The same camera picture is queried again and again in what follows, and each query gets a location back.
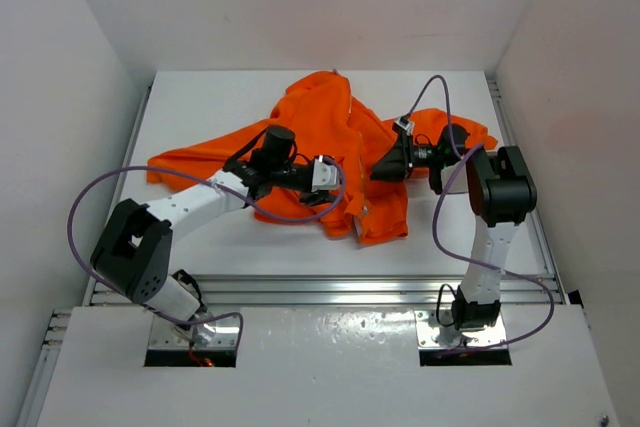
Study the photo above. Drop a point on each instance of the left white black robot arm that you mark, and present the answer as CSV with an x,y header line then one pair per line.
x,y
133,252

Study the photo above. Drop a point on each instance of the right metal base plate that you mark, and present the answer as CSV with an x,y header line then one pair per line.
x,y
431,335

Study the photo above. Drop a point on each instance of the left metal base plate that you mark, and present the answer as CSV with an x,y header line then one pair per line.
x,y
213,331

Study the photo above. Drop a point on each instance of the aluminium extrusion rail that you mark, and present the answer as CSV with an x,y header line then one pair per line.
x,y
219,290

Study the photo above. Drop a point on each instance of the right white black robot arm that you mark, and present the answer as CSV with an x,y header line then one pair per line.
x,y
501,194

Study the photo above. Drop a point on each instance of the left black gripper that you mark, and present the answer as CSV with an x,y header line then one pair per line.
x,y
309,197

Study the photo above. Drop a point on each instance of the white front cover panel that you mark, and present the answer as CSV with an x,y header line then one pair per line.
x,y
323,367

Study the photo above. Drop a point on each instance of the orange zip jacket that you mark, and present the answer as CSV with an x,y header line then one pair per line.
x,y
326,119

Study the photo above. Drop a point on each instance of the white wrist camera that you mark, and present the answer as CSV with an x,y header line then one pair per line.
x,y
403,125
324,175

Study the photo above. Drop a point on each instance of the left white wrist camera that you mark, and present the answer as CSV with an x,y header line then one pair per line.
x,y
324,175

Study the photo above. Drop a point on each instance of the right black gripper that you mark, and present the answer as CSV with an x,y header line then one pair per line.
x,y
397,163

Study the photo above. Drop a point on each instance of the metal base plate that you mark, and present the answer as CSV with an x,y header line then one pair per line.
x,y
431,335
213,331

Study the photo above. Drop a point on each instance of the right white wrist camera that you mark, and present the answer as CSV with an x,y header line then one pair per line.
x,y
403,125

